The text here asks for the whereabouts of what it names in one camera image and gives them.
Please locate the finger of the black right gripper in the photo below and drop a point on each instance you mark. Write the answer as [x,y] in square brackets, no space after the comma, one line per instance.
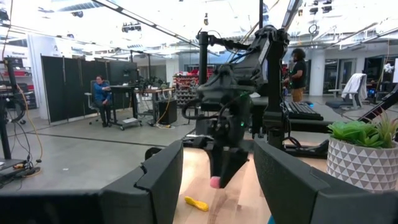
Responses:
[233,161]
[215,161]

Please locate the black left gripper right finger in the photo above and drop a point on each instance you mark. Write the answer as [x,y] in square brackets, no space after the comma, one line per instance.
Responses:
[286,186]

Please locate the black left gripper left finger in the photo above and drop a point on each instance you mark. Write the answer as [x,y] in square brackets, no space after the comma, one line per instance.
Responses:
[155,186]

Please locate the pink toy fruit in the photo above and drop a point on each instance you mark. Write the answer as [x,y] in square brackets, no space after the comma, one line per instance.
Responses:
[215,183]

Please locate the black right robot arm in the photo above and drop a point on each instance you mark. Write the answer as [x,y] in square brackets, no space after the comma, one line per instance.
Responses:
[276,77]

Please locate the teal plastic tupperware container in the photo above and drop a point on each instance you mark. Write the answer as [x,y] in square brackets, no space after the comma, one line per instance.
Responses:
[271,221]

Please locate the grey desk with keyboard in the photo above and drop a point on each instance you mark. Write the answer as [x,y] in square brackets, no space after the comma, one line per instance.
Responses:
[306,125]

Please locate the black computer case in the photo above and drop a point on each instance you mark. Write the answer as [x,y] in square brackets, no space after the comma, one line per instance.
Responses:
[168,112]

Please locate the shelf with red bins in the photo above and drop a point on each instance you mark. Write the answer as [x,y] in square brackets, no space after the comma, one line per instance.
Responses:
[186,81]

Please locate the black vertical pole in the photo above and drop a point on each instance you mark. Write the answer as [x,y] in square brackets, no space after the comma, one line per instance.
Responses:
[203,62]

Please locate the black backlit keyboard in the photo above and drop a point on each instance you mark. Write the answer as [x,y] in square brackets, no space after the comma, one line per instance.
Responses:
[303,110]

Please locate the succulent in white patterned pot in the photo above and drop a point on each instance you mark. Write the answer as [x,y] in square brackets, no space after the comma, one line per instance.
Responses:
[360,165]

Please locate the wooden workbench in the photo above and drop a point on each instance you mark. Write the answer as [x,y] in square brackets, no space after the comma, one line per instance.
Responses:
[155,91]

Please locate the person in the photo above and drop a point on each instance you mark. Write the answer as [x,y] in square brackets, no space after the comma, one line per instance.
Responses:
[101,93]
[299,74]

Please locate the black standing desk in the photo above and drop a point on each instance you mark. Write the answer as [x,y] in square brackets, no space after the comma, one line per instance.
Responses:
[124,88]

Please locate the grey office chair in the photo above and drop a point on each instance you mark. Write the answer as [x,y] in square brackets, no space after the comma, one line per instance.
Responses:
[89,99]

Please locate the white cloth on chair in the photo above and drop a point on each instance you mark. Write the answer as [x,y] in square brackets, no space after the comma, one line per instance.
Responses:
[354,85]

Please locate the black diagonal support beam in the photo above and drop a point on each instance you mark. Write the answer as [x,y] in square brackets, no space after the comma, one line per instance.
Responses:
[382,107]

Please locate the black partition panels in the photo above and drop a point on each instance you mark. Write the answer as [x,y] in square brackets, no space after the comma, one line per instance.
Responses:
[62,90]

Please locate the black equipment stand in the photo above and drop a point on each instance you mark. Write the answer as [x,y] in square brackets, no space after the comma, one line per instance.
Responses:
[3,130]

